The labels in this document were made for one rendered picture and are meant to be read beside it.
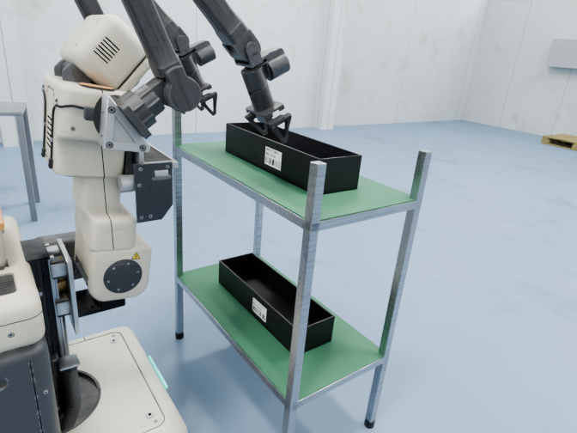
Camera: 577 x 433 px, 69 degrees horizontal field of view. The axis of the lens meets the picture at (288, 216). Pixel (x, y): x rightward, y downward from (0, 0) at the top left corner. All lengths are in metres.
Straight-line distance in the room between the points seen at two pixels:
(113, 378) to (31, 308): 0.61
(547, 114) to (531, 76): 0.94
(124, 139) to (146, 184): 0.20
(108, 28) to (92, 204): 0.43
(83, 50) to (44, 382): 0.76
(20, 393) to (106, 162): 0.57
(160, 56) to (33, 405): 0.85
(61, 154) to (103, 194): 0.15
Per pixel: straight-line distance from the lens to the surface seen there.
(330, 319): 1.58
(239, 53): 1.09
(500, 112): 11.65
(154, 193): 1.18
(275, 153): 1.41
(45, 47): 6.17
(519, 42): 11.60
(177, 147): 1.76
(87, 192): 1.20
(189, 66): 1.50
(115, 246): 1.23
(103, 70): 1.12
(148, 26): 1.00
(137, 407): 1.51
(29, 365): 1.16
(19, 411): 1.23
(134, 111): 0.98
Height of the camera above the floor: 1.35
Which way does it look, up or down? 22 degrees down
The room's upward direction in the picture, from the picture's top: 5 degrees clockwise
